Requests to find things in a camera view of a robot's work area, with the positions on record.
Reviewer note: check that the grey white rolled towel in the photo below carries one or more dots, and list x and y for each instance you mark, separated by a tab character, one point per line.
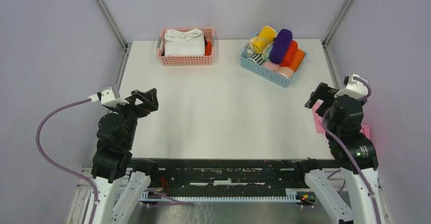
249	53

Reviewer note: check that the yellow rolled towel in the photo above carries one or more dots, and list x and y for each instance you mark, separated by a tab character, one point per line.
251	42

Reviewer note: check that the yellow towel with grey pattern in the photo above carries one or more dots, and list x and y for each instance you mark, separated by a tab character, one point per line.
266	35

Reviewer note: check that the green white striped rolled towel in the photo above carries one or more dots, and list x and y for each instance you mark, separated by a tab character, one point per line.
259	59

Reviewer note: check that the pink rolled towel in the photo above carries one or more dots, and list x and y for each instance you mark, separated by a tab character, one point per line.
271	66

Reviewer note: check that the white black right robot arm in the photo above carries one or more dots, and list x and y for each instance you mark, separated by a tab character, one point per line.
342	115

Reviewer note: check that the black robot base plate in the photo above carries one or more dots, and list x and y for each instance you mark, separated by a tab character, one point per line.
230	177

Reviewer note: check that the crumpled pink cloth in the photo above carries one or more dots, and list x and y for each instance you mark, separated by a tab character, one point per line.
365	129

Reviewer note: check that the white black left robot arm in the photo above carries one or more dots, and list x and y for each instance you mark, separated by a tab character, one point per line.
116	133

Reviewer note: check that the pink perforated plastic basket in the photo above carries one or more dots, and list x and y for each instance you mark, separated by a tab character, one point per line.
185	60

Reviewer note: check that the folded white towel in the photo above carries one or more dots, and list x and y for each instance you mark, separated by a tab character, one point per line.
184	43

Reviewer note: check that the orange towel in pink basket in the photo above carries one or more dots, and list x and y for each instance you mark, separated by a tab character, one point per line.
208	48

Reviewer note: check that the white slotted cable duct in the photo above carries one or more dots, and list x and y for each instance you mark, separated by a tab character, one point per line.
219	198

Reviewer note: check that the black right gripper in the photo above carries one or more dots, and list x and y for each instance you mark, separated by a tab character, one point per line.
324	92

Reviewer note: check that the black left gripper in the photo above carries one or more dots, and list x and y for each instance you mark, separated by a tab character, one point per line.
150	100

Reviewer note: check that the purple cloth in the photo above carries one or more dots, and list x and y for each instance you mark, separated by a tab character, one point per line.
280	46

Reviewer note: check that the red-orange rolled towel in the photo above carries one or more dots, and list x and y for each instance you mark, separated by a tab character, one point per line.
289	56

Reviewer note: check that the orange and peach rolled towel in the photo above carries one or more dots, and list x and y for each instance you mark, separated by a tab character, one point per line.
289	67

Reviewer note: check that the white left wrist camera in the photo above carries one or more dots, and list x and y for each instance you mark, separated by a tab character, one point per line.
108	96

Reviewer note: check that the blue perforated plastic basket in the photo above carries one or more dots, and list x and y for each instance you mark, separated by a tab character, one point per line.
266	73

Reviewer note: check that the teal rolled towel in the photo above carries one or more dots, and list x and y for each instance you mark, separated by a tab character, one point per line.
266	53

